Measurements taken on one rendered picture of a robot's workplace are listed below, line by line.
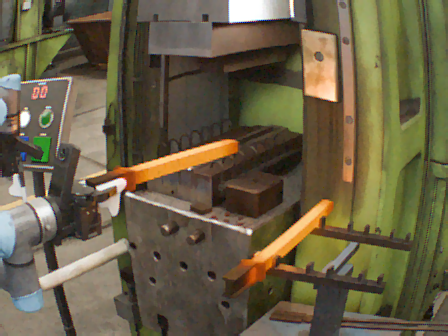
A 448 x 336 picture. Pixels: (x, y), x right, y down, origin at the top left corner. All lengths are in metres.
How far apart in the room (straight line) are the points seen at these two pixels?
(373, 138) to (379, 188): 0.12
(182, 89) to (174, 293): 0.56
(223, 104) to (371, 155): 0.67
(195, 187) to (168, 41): 0.36
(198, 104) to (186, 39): 0.43
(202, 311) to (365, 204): 0.50
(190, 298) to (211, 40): 0.65
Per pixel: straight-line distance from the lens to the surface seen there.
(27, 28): 6.35
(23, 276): 0.99
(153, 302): 1.80
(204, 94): 1.94
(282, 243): 1.29
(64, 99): 1.82
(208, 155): 1.34
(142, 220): 1.68
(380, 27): 1.42
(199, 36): 1.51
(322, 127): 1.54
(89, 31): 8.69
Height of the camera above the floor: 1.52
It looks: 19 degrees down
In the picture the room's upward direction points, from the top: straight up
